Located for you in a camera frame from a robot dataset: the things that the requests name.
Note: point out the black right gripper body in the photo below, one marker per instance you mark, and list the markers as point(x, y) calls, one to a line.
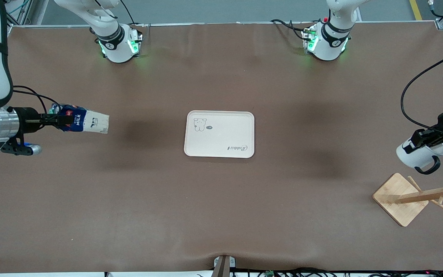
point(29, 117)

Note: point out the blue white milk carton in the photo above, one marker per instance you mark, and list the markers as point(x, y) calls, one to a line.
point(87, 121)

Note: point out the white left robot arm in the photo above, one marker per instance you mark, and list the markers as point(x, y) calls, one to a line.
point(327, 44)

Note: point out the cream rectangular tray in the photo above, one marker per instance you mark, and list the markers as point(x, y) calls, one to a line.
point(221, 134)

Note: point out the wooden mug tree stand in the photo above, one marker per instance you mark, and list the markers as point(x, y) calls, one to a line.
point(398, 200)

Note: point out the brown camera mount post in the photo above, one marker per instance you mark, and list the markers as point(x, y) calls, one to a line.
point(221, 267)

